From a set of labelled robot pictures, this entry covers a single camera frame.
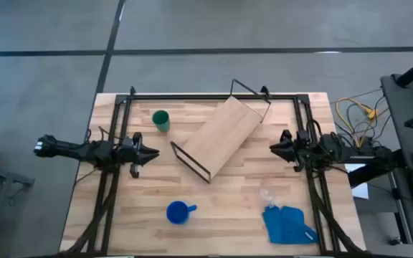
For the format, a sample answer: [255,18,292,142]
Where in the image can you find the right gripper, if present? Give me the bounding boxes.
[269,129,313,173]

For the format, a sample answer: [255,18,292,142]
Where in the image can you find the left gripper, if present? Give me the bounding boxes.
[118,131,161,168]

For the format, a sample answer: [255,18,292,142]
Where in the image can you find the green plastic cup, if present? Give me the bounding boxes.
[151,110,171,133]

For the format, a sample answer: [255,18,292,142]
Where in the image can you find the clear glass cup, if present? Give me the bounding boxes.
[259,186,277,209]

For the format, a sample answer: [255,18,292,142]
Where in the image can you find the blue plastic mug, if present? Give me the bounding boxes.
[166,200,198,226]

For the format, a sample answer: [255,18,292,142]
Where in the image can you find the blue cloth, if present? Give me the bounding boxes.
[262,205,320,246]

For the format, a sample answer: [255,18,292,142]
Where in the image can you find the white paper sheet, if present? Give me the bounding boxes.
[351,181,370,200]

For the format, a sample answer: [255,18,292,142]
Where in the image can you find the grey side desk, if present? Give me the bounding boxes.
[380,73,413,258]

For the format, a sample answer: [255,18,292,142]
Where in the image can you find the wooden shelf with black frame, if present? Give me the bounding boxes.
[169,78,272,185]

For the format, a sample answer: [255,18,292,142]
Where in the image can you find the yellow cable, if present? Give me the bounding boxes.
[335,97,380,148]

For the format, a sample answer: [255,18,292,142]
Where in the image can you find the black cable bundle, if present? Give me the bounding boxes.
[335,95,390,148]

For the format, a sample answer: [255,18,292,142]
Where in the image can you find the black table frame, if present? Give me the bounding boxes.
[58,85,367,256]

